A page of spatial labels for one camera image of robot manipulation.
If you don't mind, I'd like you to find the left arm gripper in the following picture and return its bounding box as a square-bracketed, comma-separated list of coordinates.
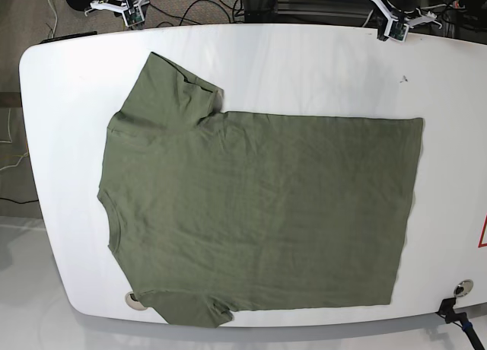
[369, 0, 443, 43]

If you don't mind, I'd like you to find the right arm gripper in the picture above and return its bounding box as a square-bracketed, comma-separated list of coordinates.
[84, 0, 150, 27]

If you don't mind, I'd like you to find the olive green T-shirt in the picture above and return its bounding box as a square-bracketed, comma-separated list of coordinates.
[97, 53, 424, 328]

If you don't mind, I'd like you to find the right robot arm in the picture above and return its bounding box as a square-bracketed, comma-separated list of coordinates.
[84, 0, 150, 29]

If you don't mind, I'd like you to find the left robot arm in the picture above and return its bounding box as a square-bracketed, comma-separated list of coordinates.
[369, 0, 443, 43]

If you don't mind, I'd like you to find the red triangle warning sticker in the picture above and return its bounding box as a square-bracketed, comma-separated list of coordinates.
[478, 217, 487, 248]

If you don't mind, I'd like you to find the right silver table grommet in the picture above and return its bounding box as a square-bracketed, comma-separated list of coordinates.
[454, 279, 474, 298]

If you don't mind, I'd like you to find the silver table grommet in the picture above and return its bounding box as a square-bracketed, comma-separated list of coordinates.
[129, 283, 151, 303]
[454, 279, 474, 298]

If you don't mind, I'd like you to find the left silver table grommet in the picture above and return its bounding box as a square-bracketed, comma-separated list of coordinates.
[129, 283, 151, 303]

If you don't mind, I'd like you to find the white cable on floor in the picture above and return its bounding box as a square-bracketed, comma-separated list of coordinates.
[44, 0, 60, 40]

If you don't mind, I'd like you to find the aluminium frame stand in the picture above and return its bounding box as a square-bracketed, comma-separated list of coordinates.
[241, 0, 278, 24]

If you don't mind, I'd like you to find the black clamp with cable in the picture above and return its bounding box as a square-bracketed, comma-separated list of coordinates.
[436, 297, 485, 350]

